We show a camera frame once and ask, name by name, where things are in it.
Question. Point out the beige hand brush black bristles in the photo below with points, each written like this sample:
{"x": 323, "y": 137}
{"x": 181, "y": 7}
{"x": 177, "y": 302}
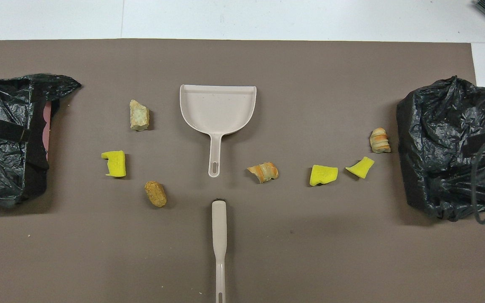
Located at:
{"x": 219, "y": 235}

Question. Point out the pink plastic bin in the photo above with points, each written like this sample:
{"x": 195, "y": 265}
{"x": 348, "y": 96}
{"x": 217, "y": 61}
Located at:
{"x": 47, "y": 130}

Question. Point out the black trash bag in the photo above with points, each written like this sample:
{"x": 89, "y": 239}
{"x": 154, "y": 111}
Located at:
{"x": 436, "y": 139}
{"x": 2, "y": 168}

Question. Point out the yellow sponge wedge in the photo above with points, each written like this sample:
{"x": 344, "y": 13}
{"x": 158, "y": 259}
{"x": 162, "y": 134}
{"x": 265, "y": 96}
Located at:
{"x": 361, "y": 167}

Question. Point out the thick yellow sponge piece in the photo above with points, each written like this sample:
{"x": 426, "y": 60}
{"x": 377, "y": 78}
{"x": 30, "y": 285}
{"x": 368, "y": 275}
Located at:
{"x": 322, "y": 175}

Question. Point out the yellow sponge piece green backing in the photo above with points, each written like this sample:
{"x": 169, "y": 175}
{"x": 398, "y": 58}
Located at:
{"x": 116, "y": 164}

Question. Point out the beige plastic dustpan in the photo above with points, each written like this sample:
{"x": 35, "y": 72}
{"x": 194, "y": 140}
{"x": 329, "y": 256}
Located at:
{"x": 217, "y": 109}

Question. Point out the brown corn cob bread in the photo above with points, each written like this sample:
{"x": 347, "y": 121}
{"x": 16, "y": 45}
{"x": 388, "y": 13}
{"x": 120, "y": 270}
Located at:
{"x": 156, "y": 194}

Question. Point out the brown paper table mat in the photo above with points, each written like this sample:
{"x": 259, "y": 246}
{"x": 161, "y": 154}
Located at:
{"x": 267, "y": 63}

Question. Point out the striped croissant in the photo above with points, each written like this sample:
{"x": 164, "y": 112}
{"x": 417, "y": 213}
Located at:
{"x": 379, "y": 141}
{"x": 264, "y": 171}

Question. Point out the pale bread chunk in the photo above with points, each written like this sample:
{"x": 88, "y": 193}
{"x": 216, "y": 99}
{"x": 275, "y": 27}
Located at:
{"x": 139, "y": 115}

